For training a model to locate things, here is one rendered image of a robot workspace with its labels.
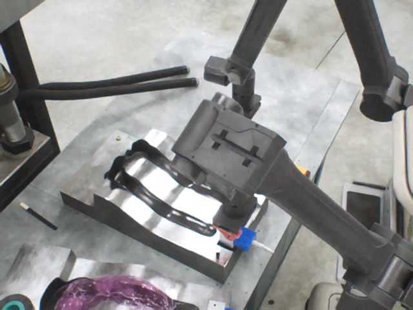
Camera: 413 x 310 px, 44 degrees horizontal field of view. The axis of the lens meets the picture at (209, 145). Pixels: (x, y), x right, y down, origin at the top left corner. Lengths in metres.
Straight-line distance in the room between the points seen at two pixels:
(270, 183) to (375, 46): 0.49
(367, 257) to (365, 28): 0.42
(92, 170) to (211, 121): 0.88
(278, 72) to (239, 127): 1.25
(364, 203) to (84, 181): 0.73
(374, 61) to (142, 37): 2.45
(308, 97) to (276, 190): 1.17
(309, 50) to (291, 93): 1.55
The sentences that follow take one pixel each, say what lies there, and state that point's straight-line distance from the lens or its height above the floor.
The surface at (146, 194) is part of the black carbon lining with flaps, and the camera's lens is 1.33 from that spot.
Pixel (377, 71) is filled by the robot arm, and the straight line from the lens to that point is 1.06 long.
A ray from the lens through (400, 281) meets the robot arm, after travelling 0.85.
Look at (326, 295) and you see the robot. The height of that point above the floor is 0.28.
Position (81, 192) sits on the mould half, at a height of 0.86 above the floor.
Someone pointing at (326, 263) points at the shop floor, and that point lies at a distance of 2.31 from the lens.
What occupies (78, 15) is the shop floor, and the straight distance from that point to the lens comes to 3.63.
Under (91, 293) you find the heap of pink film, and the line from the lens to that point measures 1.22.
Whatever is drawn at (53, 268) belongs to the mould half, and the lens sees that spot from 1.25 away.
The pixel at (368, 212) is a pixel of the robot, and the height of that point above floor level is 1.04.
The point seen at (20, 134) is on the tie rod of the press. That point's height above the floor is 0.85.
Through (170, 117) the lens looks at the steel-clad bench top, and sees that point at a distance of 1.65.
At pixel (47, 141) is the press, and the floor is 0.78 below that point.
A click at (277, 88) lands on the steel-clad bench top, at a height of 0.80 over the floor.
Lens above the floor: 1.96
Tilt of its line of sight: 48 degrees down
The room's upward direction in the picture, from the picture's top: 1 degrees clockwise
